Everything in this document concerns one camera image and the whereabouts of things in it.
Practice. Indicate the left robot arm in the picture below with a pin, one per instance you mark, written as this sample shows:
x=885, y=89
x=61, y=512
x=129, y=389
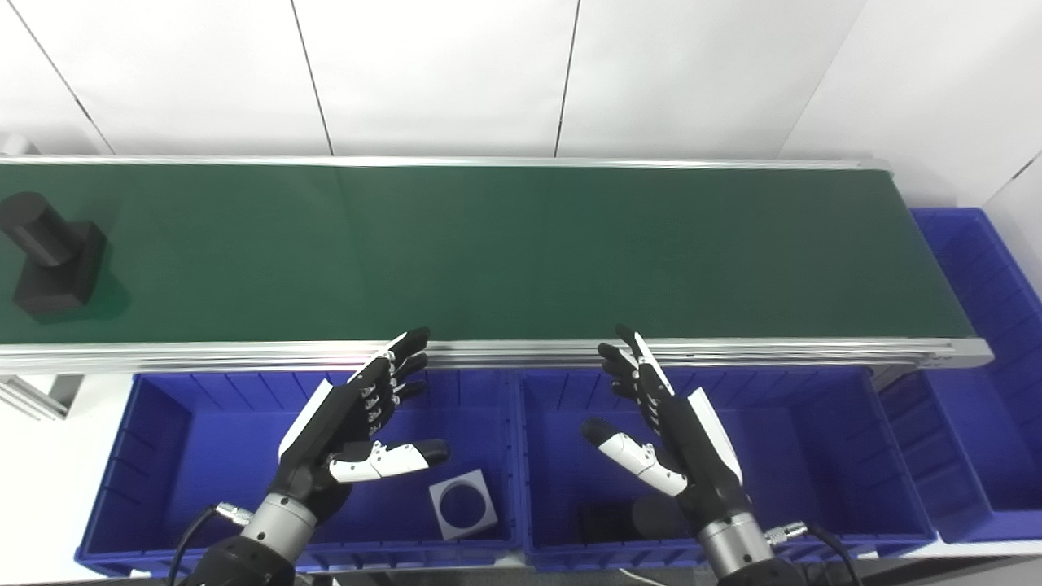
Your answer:
x=260, y=545

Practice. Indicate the blue plastic bin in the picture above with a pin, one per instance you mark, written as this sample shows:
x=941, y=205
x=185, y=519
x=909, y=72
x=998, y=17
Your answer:
x=977, y=407
x=806, y=464
x=212, y=456

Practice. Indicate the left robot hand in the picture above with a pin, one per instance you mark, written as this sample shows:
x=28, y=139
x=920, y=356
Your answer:
x=338, y=423

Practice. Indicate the white square plate with hole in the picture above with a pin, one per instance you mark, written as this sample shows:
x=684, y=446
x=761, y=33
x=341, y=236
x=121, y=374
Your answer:
x=488, y=521

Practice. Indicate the black cylinder block part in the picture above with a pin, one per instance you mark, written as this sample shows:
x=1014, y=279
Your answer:
x=57, y=264
x=606, y=521

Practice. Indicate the green conveyor belt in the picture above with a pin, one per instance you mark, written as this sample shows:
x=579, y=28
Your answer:
x=505, y=252
x=570, y=355

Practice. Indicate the aluminium conveyor leg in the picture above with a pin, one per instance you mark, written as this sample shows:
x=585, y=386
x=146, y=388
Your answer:
x=45, y=395

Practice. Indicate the grey conveyor motor housing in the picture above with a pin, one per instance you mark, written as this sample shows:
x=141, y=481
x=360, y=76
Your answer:
x=15, y=146

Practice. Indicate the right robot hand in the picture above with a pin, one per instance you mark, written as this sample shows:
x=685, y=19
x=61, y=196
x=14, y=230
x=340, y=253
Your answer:
x=692, y=443

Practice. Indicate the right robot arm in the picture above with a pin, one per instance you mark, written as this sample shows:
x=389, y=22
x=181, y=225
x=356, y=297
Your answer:
x=737, y=549

